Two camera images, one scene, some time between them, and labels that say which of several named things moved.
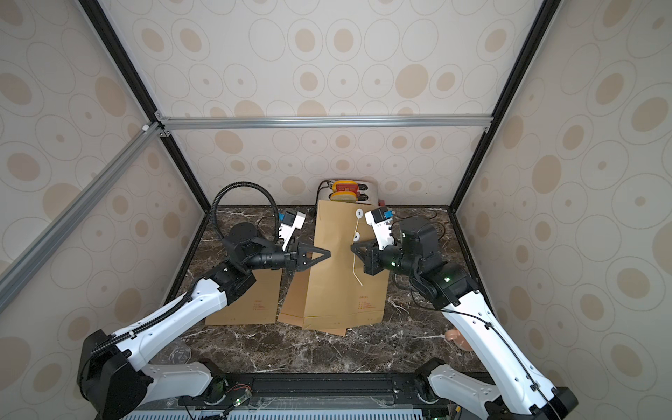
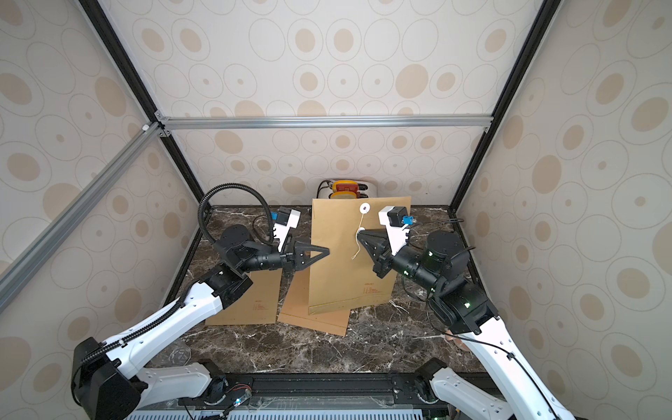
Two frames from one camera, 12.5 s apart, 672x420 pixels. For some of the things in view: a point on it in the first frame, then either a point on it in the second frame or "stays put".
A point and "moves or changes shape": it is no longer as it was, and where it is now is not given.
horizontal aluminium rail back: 324,122 stays put
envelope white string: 353,254 → 364,209
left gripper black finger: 303,262 stays put
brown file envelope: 258,304 stays put
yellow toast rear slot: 342,182 stays put
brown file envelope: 338,293 moves or changes shape
